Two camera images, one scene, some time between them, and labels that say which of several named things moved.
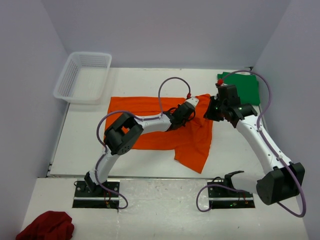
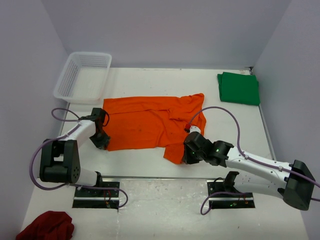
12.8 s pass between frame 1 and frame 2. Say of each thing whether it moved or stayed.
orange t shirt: moved
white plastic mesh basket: stayed
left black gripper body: moved
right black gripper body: moved
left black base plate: stayed
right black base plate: stayed
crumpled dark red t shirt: stayed
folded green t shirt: stayed
